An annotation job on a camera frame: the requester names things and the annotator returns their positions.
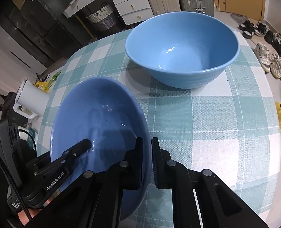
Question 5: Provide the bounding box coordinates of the woven laundry basket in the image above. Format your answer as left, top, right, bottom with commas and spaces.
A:
87, 3, 122, 36

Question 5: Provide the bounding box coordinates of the black refrigerator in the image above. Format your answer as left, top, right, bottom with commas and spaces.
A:
0, 0, 91, 67

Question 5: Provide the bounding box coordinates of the light blue deep bowl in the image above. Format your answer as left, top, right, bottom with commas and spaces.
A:
125, 11, 240, 89

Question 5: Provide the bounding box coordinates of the person's left hand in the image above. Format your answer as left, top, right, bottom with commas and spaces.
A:
18, 209, 39, 225

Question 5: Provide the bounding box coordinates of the teal plaid tablecloth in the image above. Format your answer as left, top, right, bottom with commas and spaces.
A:
38, 31, 281, 220

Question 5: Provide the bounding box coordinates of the white electric kettle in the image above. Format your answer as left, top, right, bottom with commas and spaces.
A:
13, 79, 49, 120

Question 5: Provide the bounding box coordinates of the dark blue shallow bowl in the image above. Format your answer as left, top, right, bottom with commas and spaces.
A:
50, 77, 152, 220

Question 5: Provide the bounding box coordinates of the white drawer desk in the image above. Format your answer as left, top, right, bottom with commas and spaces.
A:
63, 0, 153, 25

